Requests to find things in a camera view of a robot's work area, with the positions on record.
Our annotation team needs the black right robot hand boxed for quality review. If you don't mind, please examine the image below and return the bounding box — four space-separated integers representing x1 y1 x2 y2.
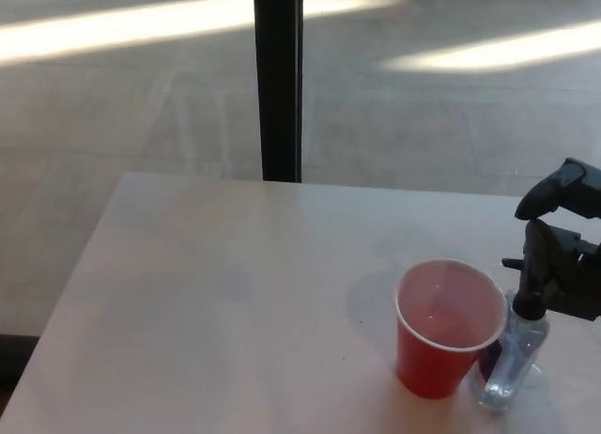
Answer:
514 157 601 322

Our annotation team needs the clear soap pump bottle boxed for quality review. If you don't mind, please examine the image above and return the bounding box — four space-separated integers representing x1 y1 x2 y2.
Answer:
476 257 551 411

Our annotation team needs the red plastic cup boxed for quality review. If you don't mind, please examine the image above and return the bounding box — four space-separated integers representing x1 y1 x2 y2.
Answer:
393 258 510 400

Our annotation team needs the black vertical window post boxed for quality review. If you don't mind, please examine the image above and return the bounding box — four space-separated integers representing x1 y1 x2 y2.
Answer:
252 0 304 184

